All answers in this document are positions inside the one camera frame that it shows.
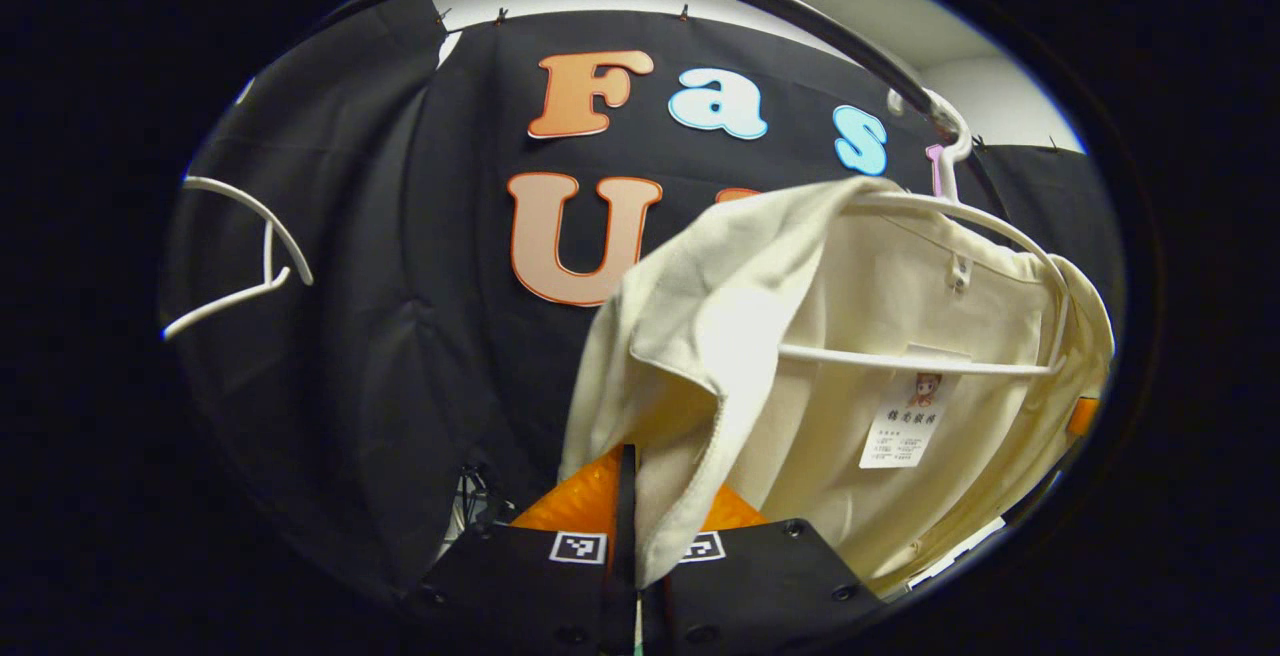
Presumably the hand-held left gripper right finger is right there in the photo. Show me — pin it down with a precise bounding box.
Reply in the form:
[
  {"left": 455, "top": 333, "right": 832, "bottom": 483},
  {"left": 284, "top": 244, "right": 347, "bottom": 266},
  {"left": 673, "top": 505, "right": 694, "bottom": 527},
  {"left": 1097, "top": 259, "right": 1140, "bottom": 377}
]
[{"left": 640, "top": 482, "right": 889, "bottom": 653}]

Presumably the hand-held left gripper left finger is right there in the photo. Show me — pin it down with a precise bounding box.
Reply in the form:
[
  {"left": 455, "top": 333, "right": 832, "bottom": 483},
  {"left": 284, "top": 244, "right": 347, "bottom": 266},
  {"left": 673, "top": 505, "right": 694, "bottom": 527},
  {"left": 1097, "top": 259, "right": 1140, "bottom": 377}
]
[{"left": 415, "top": 443, "right": 639, "bottom": 652}]

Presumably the cream shirt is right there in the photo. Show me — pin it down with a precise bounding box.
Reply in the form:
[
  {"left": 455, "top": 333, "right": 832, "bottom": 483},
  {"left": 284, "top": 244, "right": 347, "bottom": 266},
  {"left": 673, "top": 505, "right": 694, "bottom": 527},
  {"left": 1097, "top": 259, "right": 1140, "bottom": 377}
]
[{"left": 558, "top": 174, "right": 1116, "bottom": 599}]

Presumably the white plastic hanger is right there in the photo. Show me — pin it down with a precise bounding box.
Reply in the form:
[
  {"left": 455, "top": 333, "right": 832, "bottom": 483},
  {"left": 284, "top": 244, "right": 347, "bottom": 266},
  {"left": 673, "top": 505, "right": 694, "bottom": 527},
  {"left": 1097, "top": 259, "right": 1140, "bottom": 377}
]
[
  {"left": 160, "top": 176, "right": 315, "bottom": 342},
  {"left": 778, "top": 86, "right": 1073, "bottom": 377}
]

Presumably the black backdrop cloth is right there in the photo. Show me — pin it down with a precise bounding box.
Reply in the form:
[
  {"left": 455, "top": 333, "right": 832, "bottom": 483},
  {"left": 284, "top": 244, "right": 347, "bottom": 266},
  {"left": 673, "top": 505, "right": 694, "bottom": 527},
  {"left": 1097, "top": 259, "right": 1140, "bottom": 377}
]
[{"left": 160, "top": 0, "right": 1126, "bottom": 617}]

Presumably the black cable bundle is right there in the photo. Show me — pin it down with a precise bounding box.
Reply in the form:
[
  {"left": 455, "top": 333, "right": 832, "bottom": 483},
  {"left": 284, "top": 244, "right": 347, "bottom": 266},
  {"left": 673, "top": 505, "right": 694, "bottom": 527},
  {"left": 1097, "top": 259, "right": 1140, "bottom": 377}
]
[{"left": 455, "top": 464, "right": 503, "bottom": 539}]

